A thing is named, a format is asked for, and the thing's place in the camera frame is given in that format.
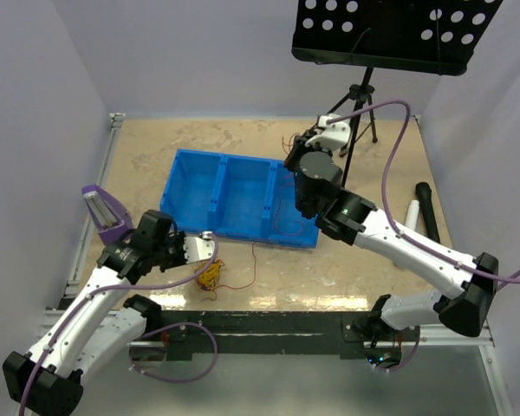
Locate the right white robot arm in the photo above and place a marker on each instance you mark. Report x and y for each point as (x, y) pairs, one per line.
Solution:
(462, 285)

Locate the black microphone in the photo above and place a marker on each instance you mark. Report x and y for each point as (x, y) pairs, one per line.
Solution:
(423, 193)

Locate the white microphone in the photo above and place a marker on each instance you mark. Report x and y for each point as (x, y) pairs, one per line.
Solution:
(412, 215)

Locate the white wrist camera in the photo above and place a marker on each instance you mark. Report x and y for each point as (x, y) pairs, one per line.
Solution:
(332, 136)
(200, 248)

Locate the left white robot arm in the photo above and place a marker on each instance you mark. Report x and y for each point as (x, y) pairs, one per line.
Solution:
(48, 378)

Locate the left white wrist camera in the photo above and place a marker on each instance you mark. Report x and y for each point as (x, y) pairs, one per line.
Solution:
(200, 248)

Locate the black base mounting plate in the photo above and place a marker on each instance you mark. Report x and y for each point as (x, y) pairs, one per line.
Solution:
(347, 335)

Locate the blue three-compartment plastic bin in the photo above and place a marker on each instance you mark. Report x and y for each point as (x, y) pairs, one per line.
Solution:
(237, 197)

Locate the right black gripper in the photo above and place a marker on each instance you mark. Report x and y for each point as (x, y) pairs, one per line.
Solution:
(300, 147)

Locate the purple metronome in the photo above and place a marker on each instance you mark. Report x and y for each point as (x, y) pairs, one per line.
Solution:
(111, 218)

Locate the black music stand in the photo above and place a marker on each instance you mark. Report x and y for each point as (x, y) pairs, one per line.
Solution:
(430, 37)

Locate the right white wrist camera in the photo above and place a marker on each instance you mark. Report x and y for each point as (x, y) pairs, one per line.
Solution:
(332, 136)

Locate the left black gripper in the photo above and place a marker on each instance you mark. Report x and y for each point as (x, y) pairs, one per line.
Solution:
(179, 239)

